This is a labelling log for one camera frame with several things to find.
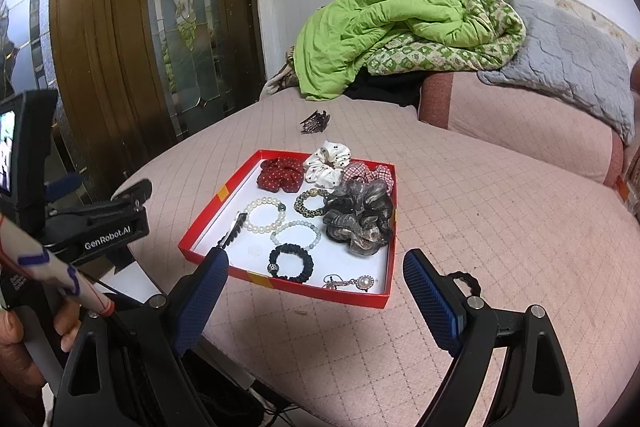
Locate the wooden door with stained glass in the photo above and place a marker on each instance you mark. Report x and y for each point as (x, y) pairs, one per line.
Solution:
(110, 32)

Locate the red polka dot scrunchie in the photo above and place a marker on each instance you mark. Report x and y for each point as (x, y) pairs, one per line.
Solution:
(280, 174)

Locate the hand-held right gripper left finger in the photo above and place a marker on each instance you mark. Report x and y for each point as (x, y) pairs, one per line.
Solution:
(200, 302)

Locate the grey quilted pillow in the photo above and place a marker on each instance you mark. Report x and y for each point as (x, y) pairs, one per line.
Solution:
(565, 52)

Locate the green quilt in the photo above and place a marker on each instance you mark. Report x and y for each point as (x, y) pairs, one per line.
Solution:
(375, 22)

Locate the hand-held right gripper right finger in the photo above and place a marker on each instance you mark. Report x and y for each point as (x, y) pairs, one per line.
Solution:
(432, 297)

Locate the black hair clip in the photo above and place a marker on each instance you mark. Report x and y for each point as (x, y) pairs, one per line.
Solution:
(232, 232)

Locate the silver brooch with pearl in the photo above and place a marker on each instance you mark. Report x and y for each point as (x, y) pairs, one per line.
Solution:
(365, 282)

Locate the pink bolster pillow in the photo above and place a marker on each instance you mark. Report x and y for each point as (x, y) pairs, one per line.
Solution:
(500, 112)

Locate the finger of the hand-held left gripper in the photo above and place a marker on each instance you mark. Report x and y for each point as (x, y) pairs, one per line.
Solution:
(132, 194)
(64, 185)

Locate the white cherry print scrunchie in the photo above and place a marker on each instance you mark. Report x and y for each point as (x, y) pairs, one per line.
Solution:
(325, 167)

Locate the red cardboard box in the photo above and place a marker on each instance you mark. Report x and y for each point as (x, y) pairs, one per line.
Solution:
(320, 269)

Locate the grey organza scrunchie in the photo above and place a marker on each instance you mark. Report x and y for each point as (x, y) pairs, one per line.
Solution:
(360, 217)

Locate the red plaid scrunchie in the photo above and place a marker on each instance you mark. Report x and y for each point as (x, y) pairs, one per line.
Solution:
(357, 171)

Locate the white pen with blue marks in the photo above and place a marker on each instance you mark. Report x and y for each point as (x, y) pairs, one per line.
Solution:
(35, 257)

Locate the brown hair claw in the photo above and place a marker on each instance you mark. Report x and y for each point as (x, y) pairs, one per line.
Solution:
(316, 122)

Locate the person's left hand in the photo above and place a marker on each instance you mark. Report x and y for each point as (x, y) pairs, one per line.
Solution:
(15, 357)

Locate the beige patterned cloth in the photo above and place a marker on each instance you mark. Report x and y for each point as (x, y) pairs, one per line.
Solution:
(280, 79)

